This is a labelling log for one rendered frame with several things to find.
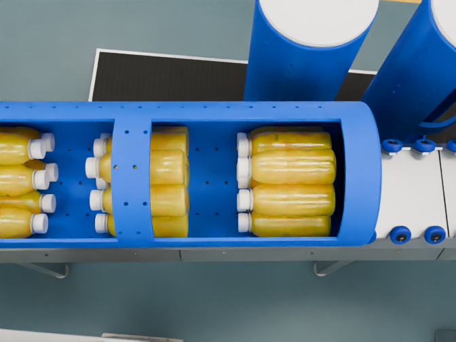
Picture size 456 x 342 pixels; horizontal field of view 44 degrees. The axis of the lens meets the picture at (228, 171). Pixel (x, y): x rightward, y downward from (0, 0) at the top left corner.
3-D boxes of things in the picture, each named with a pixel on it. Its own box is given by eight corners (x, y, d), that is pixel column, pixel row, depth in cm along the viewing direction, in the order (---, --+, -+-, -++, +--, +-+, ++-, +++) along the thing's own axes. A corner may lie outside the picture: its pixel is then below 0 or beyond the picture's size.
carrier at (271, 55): (326, 148, 213) (299, 83, 220) (399, 29, 129) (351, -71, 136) (255, 172, 210) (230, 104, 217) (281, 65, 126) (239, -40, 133)
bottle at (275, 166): (330, 147, 110) (245, 148, 110) (337, 150, 104) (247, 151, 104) (330, 181, 111) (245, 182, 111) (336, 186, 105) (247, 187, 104)
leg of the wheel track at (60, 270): (68, 278, 212) (10, 256, 152) (53, 278, 212) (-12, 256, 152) (69, 262, 214) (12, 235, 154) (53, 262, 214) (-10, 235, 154)
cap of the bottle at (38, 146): (36, 160, 113) (45, 160, 113) (30, 157, 110) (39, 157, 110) (37, 140, 114) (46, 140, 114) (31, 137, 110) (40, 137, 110)
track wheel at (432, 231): (449, 230, 120) (446, 224, 122) (428, 230, 120) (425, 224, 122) (444, 245, 123) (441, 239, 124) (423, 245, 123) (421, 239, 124)
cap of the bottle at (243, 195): (249, 191, 107) (239, 191, 107) (249, 211, 108) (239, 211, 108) (248, 188, 111) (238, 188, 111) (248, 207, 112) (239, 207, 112)
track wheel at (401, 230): (414, 230, 120) (411, 224, 121) (393, 231, 120) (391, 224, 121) (410, 245, 122) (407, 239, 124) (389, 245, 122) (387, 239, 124)
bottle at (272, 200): (336, 184, 106) (248, 184, 106) (336, 218, 107) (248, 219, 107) (329, 179, 113) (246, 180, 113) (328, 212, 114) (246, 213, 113)
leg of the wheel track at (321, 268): (328, 276, 215) (373, 254, 154) (313, 276, 215) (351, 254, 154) (328, 260, 216) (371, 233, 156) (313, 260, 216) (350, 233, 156)
